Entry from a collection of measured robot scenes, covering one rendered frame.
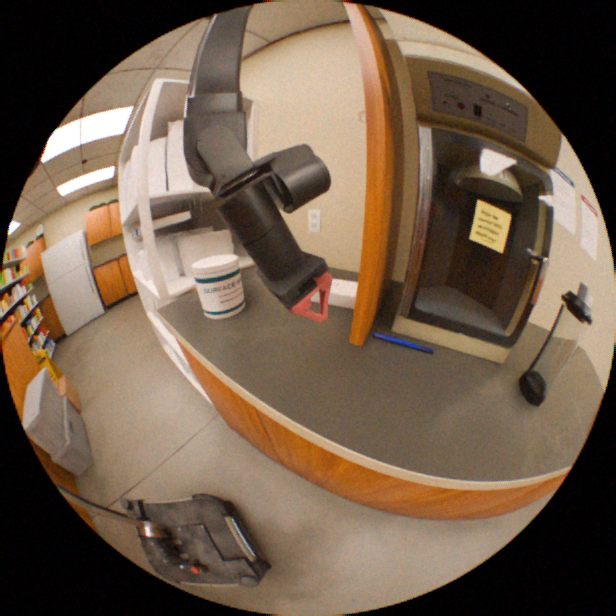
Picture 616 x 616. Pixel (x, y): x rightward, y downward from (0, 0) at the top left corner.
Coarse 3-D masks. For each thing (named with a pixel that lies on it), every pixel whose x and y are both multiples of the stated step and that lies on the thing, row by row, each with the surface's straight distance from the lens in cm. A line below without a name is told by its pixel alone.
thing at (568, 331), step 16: (560, 320) 49; (576, 320) 48; (592, 320) 51; (560, 336) 48; (576, 336) 49; (544, 352) 51; (560, 352) 49; (544, 368) 50; (560, 368) 50; (544, 384) 51
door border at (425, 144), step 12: (420, 144) 40; (420, 168) 38; (420, 192) 38; (420, 204) 38; (420, 216) 37; (420, 228) 37; (420, 240) 37; (420, 252) 38; (420, 264) 38; (408, 276) 39; (408, 288) 40; (408, 300) 40
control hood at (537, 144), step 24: (408, 72) 41; (456, 72) 42; (480, 72) 43; (528, 96) 47; (432, 120) 44; (456, 120) 43; (528, 120) 47; (552, 120) 50; (528, 144) 48; (552, 144) 51; (552, 168) 54
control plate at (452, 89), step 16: (432, 80) 41; (448, 80) 42; (464, 80) 42; (432, 96) 41; (448, 96) 42; (464, 96) 42; (480, 96) 43; (496, 96) 44; (448, 112) 42; (464, 112) 43; (496, 112) 44; (512, 112) 45; (496, 128) 45; (512, 128) 46
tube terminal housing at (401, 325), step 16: (400, 48) 61; (416, 48) 62; (432, 48) 63; (448, 48) 66; (480, 64) 65; (512, 80) 68; (448, 128) 44; (464, 128) 46; (496, 144) 47; (528, 160) 50; (400, 320) 44; (416, 336) 46; (432, 336) 46; (448, 336) 46; (464, 336) 47; (464, 352) 50; (480, 352) 51; (496, 352) 53
